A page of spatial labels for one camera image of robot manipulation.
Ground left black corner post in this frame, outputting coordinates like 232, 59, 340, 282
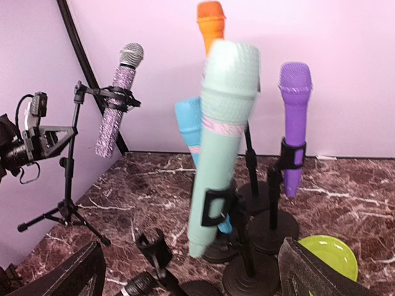
56, 0, 129, 155

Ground black round-base stand front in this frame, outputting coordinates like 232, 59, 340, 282
135, 228, 217, 296

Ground blue microphone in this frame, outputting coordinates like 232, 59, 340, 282
174, 97, 234, 236

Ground black round-base stand purple mic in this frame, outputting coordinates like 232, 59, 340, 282
247, 139, 306, 255

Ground black round-base stand blue mic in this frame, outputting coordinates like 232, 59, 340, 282
202, 216, 238, 264

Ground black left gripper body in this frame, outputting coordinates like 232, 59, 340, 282
22, 126, 78, 160

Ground orange microphone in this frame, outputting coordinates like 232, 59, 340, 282
197, 1, 226, 56

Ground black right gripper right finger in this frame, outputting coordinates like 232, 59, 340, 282
278, 237, 375, 296

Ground glitter purple silver-head microphone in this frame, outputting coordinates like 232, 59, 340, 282
95, 43, 144, 158

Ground black round-base stand orange mic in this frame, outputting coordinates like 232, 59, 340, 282
238, 124, 269, 216

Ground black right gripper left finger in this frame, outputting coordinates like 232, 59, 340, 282
10, 241, 106, 296

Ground mint green microphone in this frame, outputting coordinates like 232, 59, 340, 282
188, 39, 260, 258

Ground black tripod microphone stand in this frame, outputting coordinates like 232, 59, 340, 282
17, 81, 141, 247

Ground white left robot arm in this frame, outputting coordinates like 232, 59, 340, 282
1, 112, 78, 185

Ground lime green plate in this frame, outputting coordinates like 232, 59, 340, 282
299, 235, 359, 282

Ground black round-base stand mint mic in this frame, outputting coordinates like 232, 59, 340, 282
201, 187, 280, 296

